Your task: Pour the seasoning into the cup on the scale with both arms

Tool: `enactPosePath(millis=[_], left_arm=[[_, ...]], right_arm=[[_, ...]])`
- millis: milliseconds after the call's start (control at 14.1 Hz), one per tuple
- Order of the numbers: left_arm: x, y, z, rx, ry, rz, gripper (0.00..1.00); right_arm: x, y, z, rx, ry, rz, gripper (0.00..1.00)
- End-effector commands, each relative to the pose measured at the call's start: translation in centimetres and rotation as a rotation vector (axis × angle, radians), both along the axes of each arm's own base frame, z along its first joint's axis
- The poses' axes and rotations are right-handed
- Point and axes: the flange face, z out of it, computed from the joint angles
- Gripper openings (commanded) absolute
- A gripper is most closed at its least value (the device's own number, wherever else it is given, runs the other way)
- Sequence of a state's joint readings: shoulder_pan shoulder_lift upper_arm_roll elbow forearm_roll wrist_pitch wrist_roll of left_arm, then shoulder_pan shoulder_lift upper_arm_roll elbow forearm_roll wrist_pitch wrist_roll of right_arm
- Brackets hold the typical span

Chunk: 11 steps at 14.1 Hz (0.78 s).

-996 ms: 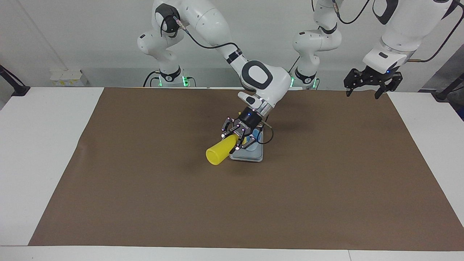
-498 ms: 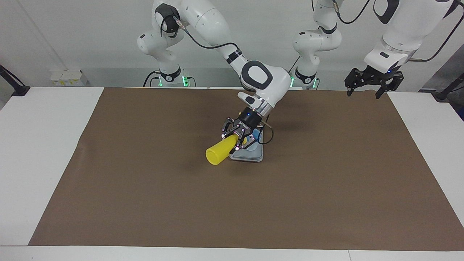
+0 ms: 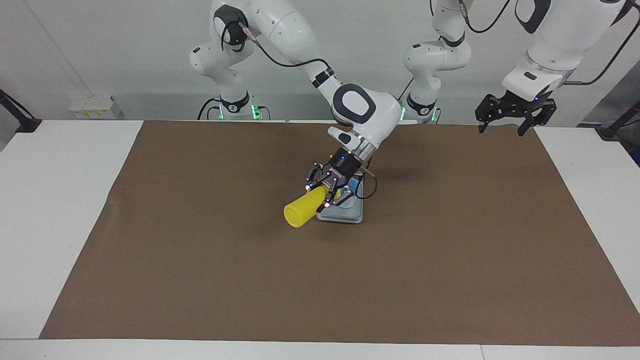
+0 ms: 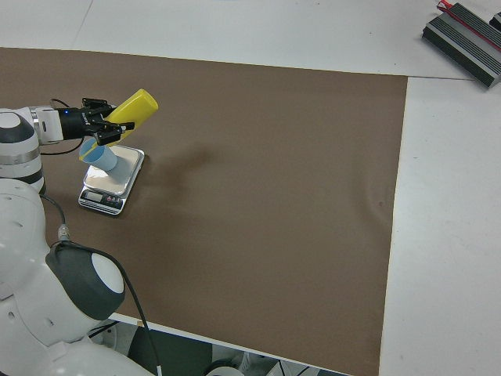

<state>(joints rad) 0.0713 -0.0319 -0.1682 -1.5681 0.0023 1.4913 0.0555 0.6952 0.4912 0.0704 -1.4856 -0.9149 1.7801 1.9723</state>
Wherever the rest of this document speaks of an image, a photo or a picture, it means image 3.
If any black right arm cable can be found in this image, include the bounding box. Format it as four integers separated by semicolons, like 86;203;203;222
221;20;379;201

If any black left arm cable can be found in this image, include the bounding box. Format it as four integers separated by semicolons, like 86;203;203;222
457;0;640;87

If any silver digital kitchen scale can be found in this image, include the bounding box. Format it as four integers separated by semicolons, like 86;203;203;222
316;170;364;224

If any black right base cable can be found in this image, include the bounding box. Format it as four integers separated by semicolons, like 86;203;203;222
197;96;272;121

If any dark grey panel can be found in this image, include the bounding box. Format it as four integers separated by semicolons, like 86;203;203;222
577;70;640;128

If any brown table mat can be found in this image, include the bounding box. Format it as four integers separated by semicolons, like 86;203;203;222
39;120;640;347

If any white power strip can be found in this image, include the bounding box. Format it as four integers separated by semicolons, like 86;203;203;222
68;96;117;120

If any black clamp mount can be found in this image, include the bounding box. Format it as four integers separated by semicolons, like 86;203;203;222
595;100;640;139
0;89;42;134

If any yellow squeeze bottle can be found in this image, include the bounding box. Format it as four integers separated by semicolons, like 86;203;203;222
283;187;346;229

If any light blue plastic cup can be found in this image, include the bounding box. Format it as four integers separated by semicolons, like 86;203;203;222
342;172;363;201

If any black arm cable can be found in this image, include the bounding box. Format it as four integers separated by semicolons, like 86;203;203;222
221;20;379;201
457;0;640;87

